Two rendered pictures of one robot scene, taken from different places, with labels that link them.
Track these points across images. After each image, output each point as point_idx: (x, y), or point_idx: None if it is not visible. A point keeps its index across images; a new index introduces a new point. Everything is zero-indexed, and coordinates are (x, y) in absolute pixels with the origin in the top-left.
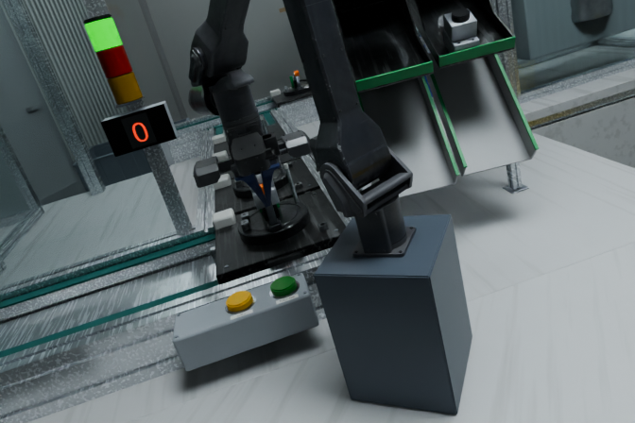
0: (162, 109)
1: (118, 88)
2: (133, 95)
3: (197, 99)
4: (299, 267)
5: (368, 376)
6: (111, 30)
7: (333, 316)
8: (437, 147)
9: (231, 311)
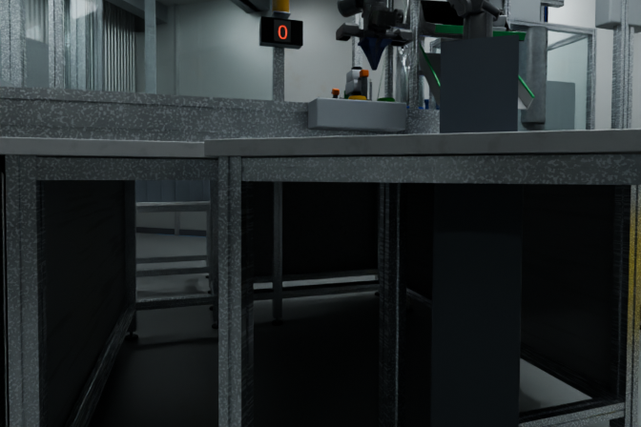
0: (300, 23)
1: (279, 0)
2: (286, 9)
3: None
4: None
5: (459, 119)
6: None
7: (445, 72)
8: None
9: (354, 99)
